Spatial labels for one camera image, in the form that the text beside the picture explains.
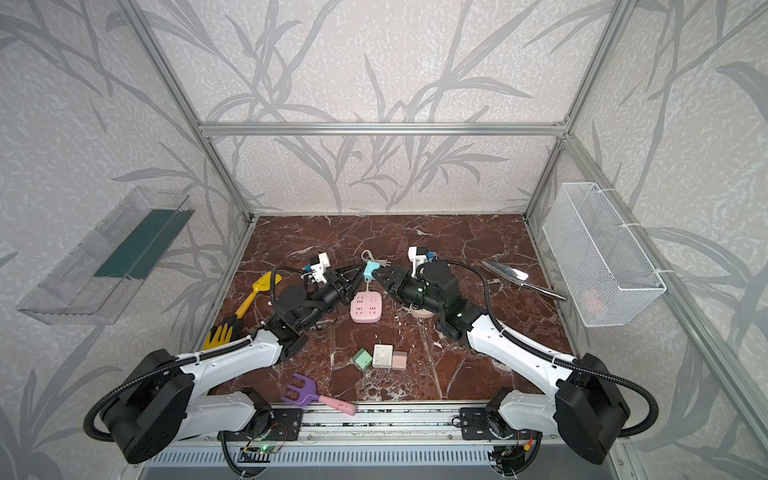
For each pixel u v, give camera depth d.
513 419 0.61
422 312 0.91
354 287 0.70
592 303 0.72
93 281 0.64
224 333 0.86
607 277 0.61
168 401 0.41
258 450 0.71
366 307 0.92
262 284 0.98
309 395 0.77
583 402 0.40
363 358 0.83
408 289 0.67
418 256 0.71
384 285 0.67
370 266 0.74
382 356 0.82
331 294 0.68
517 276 1.02
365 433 0.73
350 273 0.72
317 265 0.73
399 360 0.83
